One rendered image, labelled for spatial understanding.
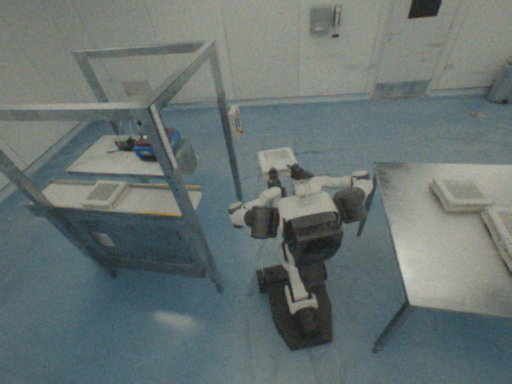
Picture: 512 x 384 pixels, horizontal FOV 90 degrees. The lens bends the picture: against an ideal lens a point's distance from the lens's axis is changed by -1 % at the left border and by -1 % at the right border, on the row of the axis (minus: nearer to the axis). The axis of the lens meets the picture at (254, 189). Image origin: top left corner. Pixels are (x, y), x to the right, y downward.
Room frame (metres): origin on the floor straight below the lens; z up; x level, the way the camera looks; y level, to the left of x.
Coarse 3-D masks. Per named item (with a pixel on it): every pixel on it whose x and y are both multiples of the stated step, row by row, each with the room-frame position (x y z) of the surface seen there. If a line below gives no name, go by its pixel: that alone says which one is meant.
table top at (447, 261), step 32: (384, 192) 1.17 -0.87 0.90; (416, 192) 1.13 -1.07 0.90; (416, 224) 0.88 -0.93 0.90; (448, 224) 0.85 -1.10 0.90; (480, 224) 0.82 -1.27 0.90; (416, 256) 0.68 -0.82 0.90; (448, 256) 0.65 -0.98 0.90; (480, 256) 0.63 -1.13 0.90; (416, 288) 0.51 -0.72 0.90; (448, 288) 0.49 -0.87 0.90; (480, 288) 0.47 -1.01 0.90
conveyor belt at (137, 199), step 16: (48, 192) 1.61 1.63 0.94; (64, 192) 1.58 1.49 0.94; (80, 192) 1.56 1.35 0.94; (128, 192) 1.48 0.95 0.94; (144, 192) 1.45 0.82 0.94; (160, 192) 1.43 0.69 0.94; (192, 192) 1.38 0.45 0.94; (128, 208) 1.30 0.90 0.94; (144, 208) 1.28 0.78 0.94; (160, 208) 1.26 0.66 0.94; (176, 208) 1.24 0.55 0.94
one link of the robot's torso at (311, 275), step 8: (312, 264) 0.68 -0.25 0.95; (320, 264) 0.68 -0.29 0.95; (304, 272) 0.65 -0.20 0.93; (312, 272) 0.65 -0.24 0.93; (320, 272) 0.65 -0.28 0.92; (304, 280) 0.63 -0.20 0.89; (312, 280) 0.61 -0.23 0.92; (320, 280) 0.61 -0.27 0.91; (304, 288) 0.60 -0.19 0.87; (312, 288) 0.59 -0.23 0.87; (320, 288) 0.59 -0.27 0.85
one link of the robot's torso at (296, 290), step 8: (280, 248) 1.01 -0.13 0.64; (280, 256) 0.98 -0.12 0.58; (288, 264) 0.96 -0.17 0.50; (288, 272) 0.95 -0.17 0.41; (296, 272) 0.91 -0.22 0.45; (296, 280) 0.88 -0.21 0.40; (288, 288) 0.86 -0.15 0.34; (296, 288) 0.84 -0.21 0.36; (296, 296) 0.79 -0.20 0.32; (304, 296) 0.79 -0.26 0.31
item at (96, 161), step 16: (96, 144) 1.47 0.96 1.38; (112, 144) 1.44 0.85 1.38; (80, 160) 1.31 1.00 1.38; (96, 160) 1.28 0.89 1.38; (112, 160) 1.26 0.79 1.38; (128, 160) 1.24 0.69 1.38; (144, 160) 1.21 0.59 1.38; (112, 176) 1.14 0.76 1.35; (128, 176) 1.11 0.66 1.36; (144, 176) 1.09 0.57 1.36; (160, 176) 1.06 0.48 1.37
